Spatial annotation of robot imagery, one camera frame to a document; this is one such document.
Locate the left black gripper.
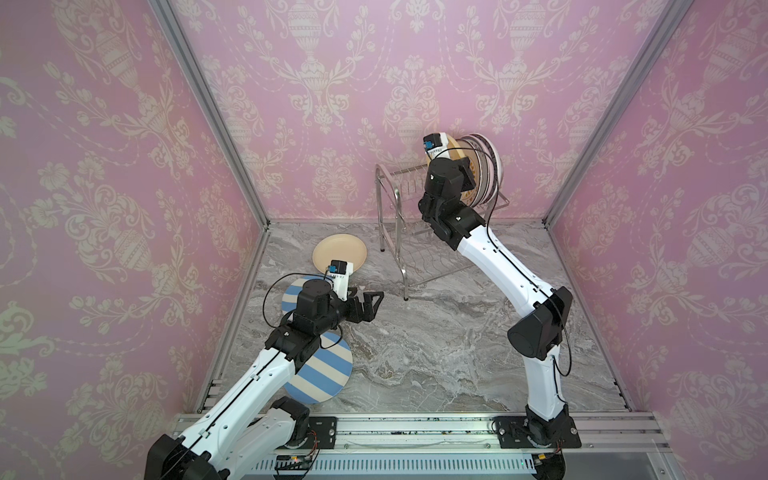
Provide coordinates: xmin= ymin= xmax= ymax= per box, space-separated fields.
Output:
xmin=314 ymin=286 xmax=385 ymax=337

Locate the yellow plate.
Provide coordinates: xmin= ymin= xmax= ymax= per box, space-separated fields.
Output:
xmin=424 ymin=147 xmax=475 ymax=207

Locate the sunburst pattern plate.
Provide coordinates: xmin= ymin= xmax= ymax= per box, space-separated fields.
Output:
xmin=461 ymin=135 xmax=489 ymax=207
xmin=472 ymin=133 xmax=496 ymax=205

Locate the petal pattern plate orange rim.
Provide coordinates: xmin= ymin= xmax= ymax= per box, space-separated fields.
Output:
xmin=476 ymin=134 xmax=504 ymax=204

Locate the chrome wire dish rack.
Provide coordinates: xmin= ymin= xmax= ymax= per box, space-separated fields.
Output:
xmin=374 ymin=164 xmax=472 ymax=300

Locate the blue striped plate front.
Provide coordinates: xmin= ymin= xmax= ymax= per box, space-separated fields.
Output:
xmin=285 ymin=332 xmax=353 ymax=405

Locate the blue striped plate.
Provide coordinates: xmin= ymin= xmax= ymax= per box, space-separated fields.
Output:
xmin=281 ymin=275 xmax=323 ymax=314
xmin=285 ymin=332 xmax=353 ymax=405

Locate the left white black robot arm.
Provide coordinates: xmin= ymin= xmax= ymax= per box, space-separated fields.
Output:
xmin=143 ymin=278 xmax=384 ymax=479

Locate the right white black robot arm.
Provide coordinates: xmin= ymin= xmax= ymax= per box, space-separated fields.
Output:
xmin=418 ymin=158 xmax=577 ymax=448

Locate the cream plate back left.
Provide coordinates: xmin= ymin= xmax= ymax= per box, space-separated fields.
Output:
xmin=312 ymin=234 xmax=368 ymax=273

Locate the blue striped plate rear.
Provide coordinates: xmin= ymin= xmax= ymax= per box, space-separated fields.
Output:
xmin=281 ymin=275 xmax=323 ymax=314

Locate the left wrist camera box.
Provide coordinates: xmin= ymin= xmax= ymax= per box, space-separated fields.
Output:
xmin=328 ymin=260 xmax=354 ymax=301

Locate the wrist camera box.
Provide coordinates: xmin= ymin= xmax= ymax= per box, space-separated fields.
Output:
xmin=423 ymin=132 xmax=449 ymax=162
xmin=328 ymin=260 xmax=354 ymax=301

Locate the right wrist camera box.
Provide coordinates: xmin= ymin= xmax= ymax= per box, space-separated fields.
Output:
xmin=423 ymin=132 xmax=449 ymax=162

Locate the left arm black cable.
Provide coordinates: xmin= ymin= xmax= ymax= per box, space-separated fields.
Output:
xmin=261 ymin=272 xmax=346 ymax=350

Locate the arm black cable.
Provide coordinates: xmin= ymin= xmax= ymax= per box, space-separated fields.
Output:
xmin=261 ymin=272 xmax=346 ymax=350
xmin=434 ymin=146 xmax=574 ymax=403

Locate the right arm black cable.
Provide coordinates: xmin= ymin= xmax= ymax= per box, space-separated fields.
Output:
xmin=434 ymin=146 xmax=574 ymax=403

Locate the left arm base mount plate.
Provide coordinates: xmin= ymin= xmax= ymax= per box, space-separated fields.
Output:
xmin=285 ymin=416 xmax=338 ymax=450

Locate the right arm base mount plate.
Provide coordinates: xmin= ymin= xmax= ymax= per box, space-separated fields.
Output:
xmin=491 ymin=415 xmax=582 ymax=449

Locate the right aluminium corner post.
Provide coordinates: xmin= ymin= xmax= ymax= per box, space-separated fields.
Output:
xmin=542 ymin=0 xmax=693 ymax=231

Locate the aluminium corner post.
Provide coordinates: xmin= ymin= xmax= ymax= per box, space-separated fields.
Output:
xmin=148 ymin=0 xmax=270 ymax=230
xmin=542 ymin=0 xmax=693 ymax=231

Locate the aluminium front rail frame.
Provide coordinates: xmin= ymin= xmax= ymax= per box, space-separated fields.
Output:
xmin=154 ymin=411 xmax=679 ymax=480

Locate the left aluminium corner post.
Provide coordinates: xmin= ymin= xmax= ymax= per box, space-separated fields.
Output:
xmin=148 ymin=0 xmax=270 ymax=230

